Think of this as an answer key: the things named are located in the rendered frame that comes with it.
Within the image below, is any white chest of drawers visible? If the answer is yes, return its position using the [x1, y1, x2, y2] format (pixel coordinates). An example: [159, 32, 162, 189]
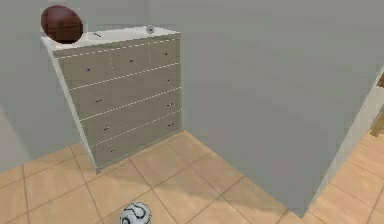
[41, 25, 184, 175]

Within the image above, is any white and black football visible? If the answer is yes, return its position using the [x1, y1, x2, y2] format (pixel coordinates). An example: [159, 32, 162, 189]
[119, 201, 153, 224]

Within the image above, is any brown basketball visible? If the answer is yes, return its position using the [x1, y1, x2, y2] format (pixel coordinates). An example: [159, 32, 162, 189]
[40, 4, 84, 45]

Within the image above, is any brown wooden furniture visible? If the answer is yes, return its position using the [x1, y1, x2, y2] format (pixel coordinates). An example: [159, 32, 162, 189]
[369, 73, 384, 138]

